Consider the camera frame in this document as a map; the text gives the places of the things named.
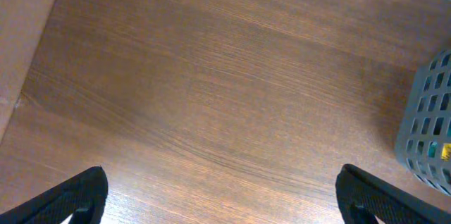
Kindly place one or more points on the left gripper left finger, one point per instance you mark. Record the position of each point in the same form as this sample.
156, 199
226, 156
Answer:
80, 199

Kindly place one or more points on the grey plastic basket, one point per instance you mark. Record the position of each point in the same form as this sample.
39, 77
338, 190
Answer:
423, 140

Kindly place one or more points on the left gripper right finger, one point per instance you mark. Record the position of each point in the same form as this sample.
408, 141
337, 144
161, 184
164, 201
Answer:
364, 198

